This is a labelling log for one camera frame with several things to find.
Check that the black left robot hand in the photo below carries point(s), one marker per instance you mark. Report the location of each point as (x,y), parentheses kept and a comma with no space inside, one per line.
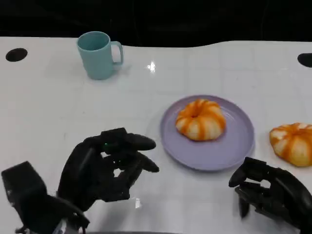
(83,175)

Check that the orange white toy bread roll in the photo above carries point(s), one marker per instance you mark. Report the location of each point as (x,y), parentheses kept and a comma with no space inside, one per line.
(292,143)
(201,122)

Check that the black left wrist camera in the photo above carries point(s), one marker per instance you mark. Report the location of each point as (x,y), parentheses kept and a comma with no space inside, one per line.
(26,190)

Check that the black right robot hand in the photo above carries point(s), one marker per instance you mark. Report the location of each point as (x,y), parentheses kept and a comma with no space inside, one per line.
(287,195)

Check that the lilac plate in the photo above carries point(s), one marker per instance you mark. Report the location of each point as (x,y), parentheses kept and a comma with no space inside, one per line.
(234,151)

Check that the pale green mug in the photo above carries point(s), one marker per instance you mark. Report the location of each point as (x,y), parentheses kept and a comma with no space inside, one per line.
(96,58)

